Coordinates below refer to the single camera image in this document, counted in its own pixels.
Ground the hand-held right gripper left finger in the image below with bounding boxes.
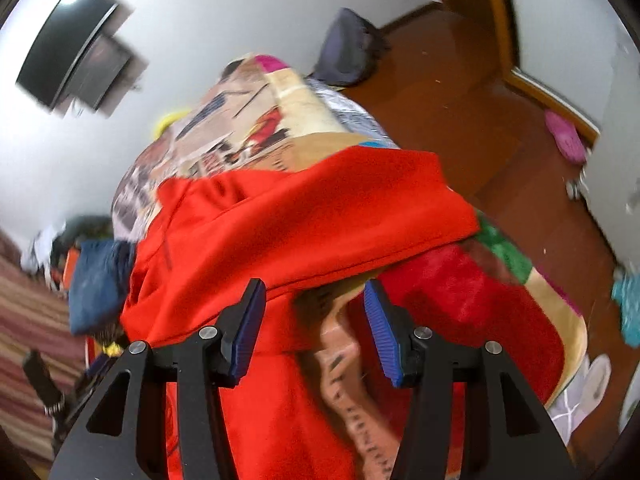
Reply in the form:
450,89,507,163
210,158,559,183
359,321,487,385
48,278,267,480

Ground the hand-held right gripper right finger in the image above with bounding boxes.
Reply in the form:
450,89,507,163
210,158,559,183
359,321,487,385
363,280,576,480

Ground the red garment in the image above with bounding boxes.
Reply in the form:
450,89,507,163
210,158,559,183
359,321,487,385
120,149,482,480

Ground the pile of clothes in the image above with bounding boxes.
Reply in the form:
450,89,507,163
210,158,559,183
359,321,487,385
20,215,117,291

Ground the blue denim garment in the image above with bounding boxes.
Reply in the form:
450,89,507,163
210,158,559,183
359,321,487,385
67,239,137,337

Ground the orange box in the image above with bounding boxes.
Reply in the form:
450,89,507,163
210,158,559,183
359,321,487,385
59,245,83,291

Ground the black device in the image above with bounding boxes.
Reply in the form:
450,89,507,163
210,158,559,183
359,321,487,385
22,350,67,417

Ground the striped brown curtain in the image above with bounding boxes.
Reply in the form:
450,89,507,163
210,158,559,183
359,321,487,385
0,230,91,461

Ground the white slipper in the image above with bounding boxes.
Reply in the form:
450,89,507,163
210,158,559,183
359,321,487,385
582,354,613,401

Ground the silver quilted pad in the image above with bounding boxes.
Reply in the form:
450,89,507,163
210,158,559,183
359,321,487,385
305,77,401,150

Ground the yellow cloth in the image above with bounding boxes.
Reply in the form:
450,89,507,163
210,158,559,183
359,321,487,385
152,107,193,138

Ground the printed blanket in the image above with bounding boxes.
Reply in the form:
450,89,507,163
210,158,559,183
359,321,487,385
111,52,588,480

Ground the teal cloth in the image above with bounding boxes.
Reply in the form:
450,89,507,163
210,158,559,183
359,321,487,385
611,267,640,348

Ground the pink slipper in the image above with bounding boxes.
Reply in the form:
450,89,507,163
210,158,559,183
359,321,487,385
544,109,587,165

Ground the dark grey bag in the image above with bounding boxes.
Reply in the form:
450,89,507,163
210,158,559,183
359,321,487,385
312,7,391,88

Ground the white cabinet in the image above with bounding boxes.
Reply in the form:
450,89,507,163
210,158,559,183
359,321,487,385
565,20,640,281

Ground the black wall television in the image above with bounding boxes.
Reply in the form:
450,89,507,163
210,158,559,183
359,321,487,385
15,0,151,120

